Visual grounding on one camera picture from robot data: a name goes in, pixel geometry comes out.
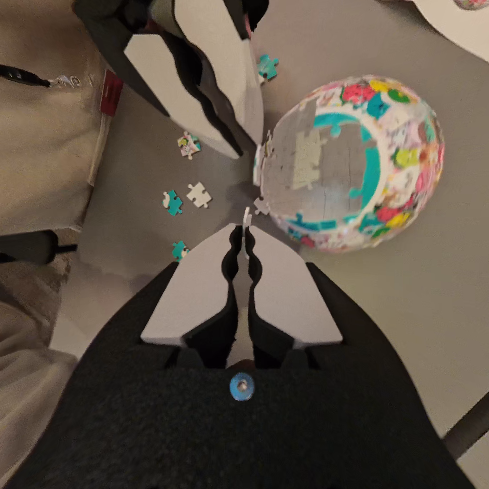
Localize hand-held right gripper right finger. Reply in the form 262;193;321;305
244;225;343;369

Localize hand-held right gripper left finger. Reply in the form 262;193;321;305
141;225;242;369

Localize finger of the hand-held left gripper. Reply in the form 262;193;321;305
124;34;245;159
170;0;265;147

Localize colourful puzzle piece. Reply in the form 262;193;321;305
242;206;253;260
177;132;202;160

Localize colourful puzzle ball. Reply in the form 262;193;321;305
252;74;446;254

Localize paper sheet with ball pictures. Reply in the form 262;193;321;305
376;0;489;63

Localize red badge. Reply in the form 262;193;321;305
100;70;124;117

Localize person's beige sweatshirt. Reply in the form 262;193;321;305
0;0;115;234

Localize black chair armrest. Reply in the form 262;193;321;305
0;230;79;265

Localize person's beige trousers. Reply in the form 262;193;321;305
0;260;79;489

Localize black lanyard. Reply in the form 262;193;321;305
0;64;94;89

